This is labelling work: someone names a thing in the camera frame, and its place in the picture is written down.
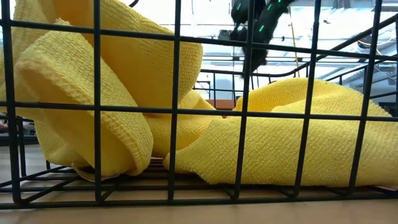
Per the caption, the yellow cable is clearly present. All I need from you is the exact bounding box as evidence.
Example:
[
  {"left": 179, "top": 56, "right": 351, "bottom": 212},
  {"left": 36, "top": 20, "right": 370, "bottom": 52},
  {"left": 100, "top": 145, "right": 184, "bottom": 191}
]
[{"left": 289, "top": 6, "right": 301, "bottom": 78}]

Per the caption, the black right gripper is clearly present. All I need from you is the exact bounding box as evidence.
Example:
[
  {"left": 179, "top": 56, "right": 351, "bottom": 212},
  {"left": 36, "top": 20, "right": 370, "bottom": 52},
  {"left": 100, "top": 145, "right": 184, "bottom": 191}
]
[{"left": 241, "top": 40, "right": 269, "bottom": 75}]

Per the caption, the yellow microfiber towel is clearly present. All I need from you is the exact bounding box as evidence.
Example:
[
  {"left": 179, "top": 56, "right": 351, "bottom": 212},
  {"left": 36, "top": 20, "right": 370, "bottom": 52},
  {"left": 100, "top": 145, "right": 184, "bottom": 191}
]
[
  {"left": 146, "top": 77, "right": 398, "bottom": 187},
  {"left": 0, "top": 0, "right": 205, "bottom": 183}
]

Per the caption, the black wire basket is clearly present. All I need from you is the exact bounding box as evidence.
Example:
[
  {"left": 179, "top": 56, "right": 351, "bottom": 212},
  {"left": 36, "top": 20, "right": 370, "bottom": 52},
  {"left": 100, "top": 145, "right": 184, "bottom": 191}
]
[{"left": 0, "top": 0, "right": 398, "bottom": 210}]

